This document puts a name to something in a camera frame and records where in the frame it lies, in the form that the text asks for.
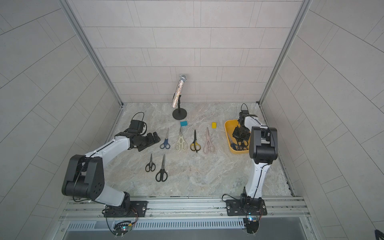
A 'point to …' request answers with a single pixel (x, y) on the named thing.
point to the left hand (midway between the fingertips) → (157, 139)
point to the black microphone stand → (179, 113)
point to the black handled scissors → (242, 145)
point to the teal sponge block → (183, 123)
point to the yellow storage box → (229, 125)
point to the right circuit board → (251, 224)
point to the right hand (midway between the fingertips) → (237, 136)
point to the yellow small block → (214, 125)
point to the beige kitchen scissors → (181, 143)
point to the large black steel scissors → (162, 175)
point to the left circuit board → (121, 228)
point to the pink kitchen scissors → (209, 144)
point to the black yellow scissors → (195, 146)
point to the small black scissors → (151, 166)
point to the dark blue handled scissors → (233, 145)
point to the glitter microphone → (183, 77)
